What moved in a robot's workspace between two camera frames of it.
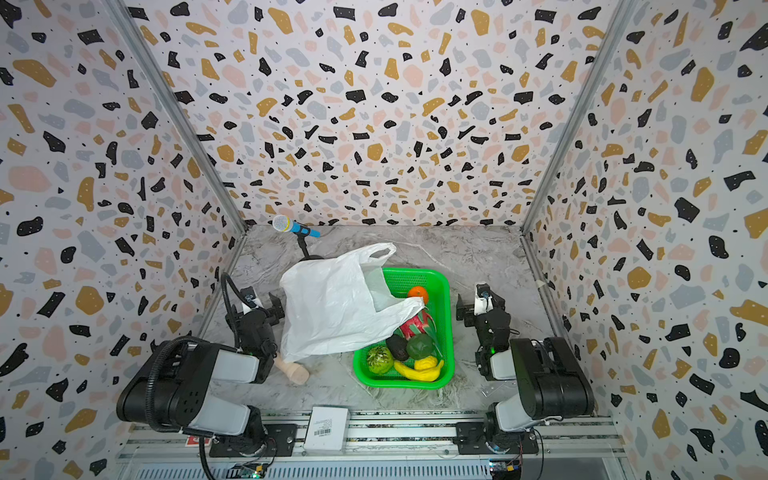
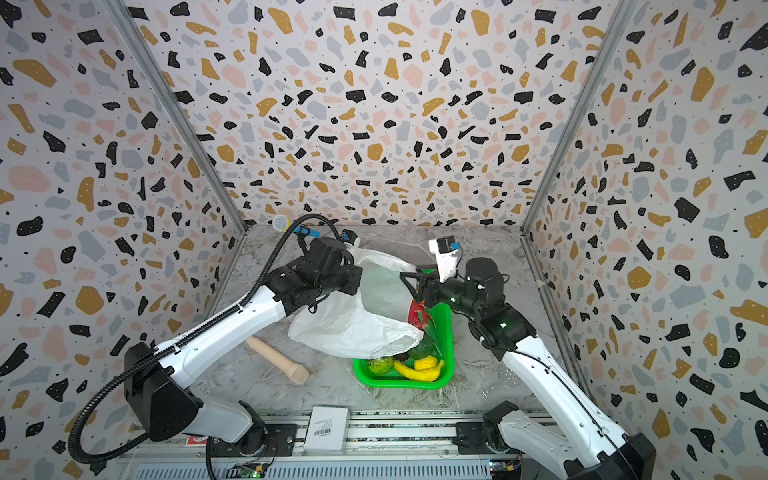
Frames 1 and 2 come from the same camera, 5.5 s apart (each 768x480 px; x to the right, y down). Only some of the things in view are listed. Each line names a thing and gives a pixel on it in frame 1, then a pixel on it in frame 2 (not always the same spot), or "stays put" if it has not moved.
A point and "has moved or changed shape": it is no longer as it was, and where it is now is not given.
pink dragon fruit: [421, 323] has moved or changed shape
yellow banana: [428, 375] stays put
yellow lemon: [423, 363] stays put
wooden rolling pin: [297, 373] stays put
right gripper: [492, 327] → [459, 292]
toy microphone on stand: [284, 224] stays put
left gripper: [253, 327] → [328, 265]
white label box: [328, 431] stays put
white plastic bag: [338, 302] has moved or changed shape
